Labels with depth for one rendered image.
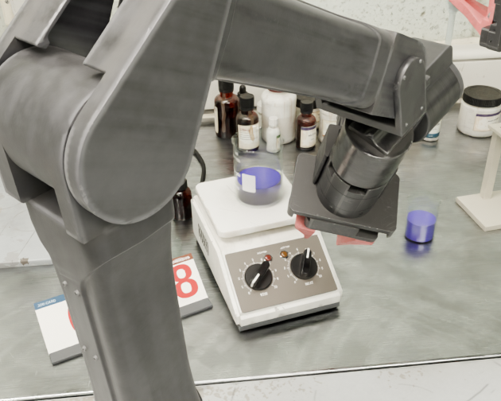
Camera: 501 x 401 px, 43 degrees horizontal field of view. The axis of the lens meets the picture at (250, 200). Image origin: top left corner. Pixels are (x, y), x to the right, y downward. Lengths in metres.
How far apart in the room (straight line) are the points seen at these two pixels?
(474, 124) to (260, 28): 0.86
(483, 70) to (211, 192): 0.67
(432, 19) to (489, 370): 0.73
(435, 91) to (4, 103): 0.36
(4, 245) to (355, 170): 0.54
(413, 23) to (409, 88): 0.79
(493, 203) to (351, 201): 0.44
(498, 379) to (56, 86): 0.56
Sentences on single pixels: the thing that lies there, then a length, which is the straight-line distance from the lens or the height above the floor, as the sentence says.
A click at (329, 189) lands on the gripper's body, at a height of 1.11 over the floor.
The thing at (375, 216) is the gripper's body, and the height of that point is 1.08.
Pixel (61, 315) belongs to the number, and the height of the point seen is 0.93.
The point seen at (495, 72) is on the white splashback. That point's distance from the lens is 1.31.
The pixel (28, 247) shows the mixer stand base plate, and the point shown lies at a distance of 0.90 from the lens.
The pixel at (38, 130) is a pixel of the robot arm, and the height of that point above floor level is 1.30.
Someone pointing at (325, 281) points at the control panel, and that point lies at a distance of 0.74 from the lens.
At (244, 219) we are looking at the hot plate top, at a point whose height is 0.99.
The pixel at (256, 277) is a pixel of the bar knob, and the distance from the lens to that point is 0.71.
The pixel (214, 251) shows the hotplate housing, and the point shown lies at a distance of 0.75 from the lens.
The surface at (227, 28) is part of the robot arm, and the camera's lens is 0.31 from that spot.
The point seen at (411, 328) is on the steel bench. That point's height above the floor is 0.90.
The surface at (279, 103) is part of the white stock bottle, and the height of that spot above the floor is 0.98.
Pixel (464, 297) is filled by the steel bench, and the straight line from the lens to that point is 0.81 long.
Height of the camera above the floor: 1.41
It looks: 33 degrees down
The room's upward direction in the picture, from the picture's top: 1 degrees counter-clockwise
